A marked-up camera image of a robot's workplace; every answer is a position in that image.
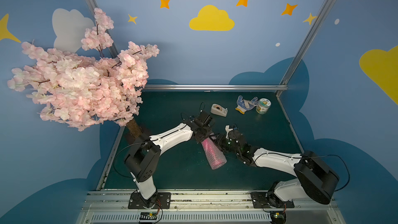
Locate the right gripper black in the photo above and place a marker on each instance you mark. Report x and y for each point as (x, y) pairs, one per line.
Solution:
(225, 140)

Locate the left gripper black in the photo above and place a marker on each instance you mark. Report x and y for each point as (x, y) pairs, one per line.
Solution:
(204, 132)

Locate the bubble wrap sheet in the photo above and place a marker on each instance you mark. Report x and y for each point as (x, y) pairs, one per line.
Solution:
(214, 155)

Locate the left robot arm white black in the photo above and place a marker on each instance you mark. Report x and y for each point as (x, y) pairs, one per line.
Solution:
(143, 156)

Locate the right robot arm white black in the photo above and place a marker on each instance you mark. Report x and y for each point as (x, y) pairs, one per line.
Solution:
(314, 179)

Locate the beige tape dispenser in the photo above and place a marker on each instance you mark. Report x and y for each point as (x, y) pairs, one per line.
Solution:
(218, 110)

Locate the blue white work glove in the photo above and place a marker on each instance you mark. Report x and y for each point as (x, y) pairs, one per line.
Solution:
(246, 105)

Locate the green label tape roll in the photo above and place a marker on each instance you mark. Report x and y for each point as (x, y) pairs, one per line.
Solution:
(263, 106)

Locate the right controller board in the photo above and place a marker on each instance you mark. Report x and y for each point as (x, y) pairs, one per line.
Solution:
(278, 217)

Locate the controller board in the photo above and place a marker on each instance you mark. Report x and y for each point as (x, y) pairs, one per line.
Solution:
(278, 217)
(147, 217)

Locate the left controller board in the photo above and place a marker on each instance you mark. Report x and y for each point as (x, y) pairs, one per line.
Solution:
(147, 217)

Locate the pink cherry blossom tree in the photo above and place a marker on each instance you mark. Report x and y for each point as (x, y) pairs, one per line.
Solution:
(84, 91)

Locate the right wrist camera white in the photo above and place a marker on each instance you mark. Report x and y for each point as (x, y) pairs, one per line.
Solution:
(228, 129)

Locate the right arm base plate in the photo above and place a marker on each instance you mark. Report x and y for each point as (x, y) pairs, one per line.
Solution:
(269, 200)

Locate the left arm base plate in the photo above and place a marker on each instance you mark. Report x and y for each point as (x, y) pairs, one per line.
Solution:
(159, 199)

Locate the aluminium rail frame front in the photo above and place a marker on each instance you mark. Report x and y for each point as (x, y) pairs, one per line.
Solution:
(202, 207)

